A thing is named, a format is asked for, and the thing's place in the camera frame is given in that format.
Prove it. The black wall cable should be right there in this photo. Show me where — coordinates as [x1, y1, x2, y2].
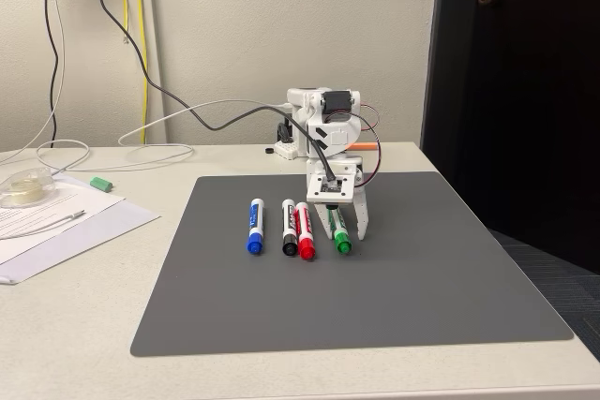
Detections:
[39, 0, 62, 149]

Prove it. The dark door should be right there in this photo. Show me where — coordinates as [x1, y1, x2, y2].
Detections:
[420, 0, 600, 274]

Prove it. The white charging cable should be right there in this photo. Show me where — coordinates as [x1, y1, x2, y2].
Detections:
[0, 209, 88, 240]

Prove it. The white paper stack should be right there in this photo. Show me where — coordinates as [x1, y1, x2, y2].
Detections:
[0, 198, 160, 286]

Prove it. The clear tape dispenser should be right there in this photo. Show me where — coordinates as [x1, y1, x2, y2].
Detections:
[0, 166, 57, 209]

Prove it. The white-framed camera board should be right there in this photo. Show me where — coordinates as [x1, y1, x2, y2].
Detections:
[306, 172, 356, 208]

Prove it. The red and black servo wire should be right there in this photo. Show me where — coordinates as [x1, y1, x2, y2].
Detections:
[349, 104, 383, 185]

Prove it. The green dry erase marker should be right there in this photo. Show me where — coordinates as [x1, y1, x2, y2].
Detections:
[326, 206, 353, 255]

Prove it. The blue dry erase marker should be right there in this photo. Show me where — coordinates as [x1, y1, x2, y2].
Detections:
[246, 198, 266, 256]

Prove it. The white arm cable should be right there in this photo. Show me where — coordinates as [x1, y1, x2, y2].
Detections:
[36, 98, 294, 172]

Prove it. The black dry erase marker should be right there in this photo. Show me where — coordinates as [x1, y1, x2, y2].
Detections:
[281, 199, 299, 257]

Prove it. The red dry erase marker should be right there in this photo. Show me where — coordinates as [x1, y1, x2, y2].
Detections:
[295, 201, 317, 260]

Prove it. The gray rubber mat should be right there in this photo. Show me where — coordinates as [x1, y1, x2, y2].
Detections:
[129, 171, 576, 358]

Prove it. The long yellow cable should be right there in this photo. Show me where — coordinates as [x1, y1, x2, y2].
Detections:
[136, 0, 149, 144]

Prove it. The dark gray camera cable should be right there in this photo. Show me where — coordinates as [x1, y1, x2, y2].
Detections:
[87, 0, 338, 185]

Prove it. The printed white paper sheet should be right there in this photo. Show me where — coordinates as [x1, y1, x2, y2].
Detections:
[0, 170, 128, 240]

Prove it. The thin white wall cable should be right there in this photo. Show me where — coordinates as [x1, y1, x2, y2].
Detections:
[0, 0, 67, 167]

